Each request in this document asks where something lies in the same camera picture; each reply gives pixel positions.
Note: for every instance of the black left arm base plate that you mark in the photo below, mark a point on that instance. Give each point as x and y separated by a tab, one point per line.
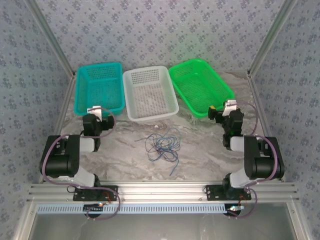
110	193

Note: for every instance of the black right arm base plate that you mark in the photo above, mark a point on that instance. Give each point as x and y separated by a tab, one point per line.
212	193

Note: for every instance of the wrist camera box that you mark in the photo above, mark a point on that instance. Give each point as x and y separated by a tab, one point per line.
230	106
96	111

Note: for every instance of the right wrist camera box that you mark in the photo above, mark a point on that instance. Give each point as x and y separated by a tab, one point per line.
230	106

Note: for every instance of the teal plastic basket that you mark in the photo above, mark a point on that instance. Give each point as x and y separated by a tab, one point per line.
82	95

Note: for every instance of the small black circuit board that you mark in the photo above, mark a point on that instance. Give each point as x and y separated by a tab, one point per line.
235	208
93	207

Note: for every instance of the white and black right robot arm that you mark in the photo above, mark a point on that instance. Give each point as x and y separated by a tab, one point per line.
265	162

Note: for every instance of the green plastic basket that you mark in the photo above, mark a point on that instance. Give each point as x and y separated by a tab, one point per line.
197	82

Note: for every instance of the grey metal panel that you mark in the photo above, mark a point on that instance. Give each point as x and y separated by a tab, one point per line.
162	227

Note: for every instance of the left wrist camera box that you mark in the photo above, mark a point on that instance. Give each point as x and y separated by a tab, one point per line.
96	111

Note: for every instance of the aluminium side rail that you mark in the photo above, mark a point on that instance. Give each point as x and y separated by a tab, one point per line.
266	127
59	122

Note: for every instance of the white plastic basket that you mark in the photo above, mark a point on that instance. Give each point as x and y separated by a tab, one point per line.
150	100

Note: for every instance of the aluminium front frame rail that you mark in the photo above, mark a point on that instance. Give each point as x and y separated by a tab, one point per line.
162	191

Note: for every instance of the aluminium corner post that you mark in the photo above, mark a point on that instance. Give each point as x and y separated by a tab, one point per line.
270	37
51	37

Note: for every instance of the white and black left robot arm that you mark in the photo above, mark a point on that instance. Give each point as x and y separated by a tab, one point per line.
60	160

